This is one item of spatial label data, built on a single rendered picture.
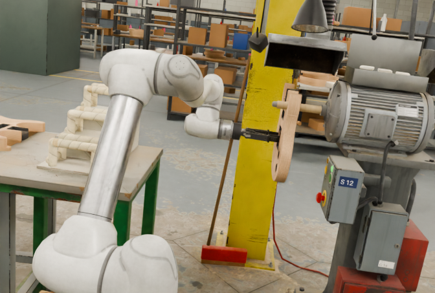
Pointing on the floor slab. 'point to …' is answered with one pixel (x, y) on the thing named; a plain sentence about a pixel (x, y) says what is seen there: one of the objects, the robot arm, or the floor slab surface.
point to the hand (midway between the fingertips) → (278, 137)
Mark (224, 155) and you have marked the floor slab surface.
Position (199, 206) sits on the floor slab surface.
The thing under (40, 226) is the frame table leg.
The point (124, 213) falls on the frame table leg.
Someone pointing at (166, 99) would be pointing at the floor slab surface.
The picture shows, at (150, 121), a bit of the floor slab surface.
